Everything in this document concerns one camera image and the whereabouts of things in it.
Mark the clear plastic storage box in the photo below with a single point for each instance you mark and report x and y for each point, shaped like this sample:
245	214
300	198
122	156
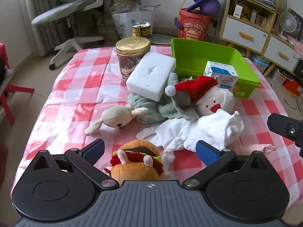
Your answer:
260	62

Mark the red white checked tablecloth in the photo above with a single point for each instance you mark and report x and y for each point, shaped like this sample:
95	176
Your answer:
78	80

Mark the beige bunny plush toy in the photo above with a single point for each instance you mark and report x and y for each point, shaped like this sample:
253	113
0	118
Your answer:
113	118

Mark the white paper bag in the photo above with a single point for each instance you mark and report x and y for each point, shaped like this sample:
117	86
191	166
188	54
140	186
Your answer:
125	21

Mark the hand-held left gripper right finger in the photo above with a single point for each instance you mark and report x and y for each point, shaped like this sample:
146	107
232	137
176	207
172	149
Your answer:
208	153

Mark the red round bucket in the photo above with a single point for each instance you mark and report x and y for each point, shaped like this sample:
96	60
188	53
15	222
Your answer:
193	26

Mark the clear plastic bag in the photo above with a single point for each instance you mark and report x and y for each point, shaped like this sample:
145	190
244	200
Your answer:
123	7

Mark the red chair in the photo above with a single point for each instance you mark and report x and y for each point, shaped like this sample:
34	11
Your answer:
14	88

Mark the white cloth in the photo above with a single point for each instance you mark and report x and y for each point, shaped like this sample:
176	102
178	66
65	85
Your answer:
208	127

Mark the grey ribbed radiator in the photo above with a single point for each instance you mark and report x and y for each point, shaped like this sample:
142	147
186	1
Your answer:
42	35

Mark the pink plush toy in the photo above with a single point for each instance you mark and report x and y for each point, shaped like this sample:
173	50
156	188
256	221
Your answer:
258	149

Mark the gold lid cookie jar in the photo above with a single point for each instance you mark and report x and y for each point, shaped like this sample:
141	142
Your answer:
132	46

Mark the white blue milk carton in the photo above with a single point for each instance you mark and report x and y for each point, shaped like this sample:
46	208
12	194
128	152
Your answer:
222	73

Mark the yellow black can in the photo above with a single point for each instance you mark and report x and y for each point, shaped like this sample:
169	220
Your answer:
141	32

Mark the santa hat plush toy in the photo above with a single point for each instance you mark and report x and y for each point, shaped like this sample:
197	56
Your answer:
220	99

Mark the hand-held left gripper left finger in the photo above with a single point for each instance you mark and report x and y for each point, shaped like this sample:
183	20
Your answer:
94	149

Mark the hamburger plush toy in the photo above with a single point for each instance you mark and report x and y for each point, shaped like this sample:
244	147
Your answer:
137	170

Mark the white desk fan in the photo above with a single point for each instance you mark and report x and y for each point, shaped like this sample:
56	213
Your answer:
287	22

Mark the purple bouncy ball toy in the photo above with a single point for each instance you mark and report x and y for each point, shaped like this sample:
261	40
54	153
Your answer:
208	4

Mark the orange box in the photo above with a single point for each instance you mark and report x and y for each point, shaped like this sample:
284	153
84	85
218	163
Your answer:
293	87

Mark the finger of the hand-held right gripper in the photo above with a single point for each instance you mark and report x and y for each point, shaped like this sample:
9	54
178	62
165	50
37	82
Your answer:
281	125

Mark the grey office chair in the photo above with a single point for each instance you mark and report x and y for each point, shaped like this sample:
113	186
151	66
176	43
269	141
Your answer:
71	4

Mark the white foam block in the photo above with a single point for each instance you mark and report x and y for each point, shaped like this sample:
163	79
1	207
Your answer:
149	75

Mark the green plastic bin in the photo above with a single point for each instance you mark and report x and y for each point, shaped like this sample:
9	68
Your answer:
201	54

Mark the green towel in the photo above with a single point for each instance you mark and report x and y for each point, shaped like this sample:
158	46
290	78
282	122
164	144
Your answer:
170	110

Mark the wooden shelf cabinet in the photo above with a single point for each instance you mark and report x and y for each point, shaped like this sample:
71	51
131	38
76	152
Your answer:
246	34

